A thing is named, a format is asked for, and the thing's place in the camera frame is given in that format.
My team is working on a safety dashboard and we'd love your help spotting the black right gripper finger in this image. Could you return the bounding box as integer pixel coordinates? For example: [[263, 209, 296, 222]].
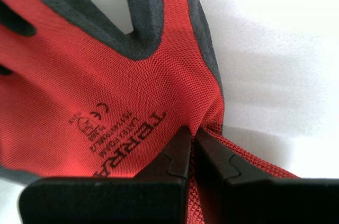
[[17, 126, 192, 224], [194, 128, 339, 224]]

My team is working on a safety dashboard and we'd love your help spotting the red grey work glove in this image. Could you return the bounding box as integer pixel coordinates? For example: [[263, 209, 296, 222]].
[[0, 0, 302, 224]]

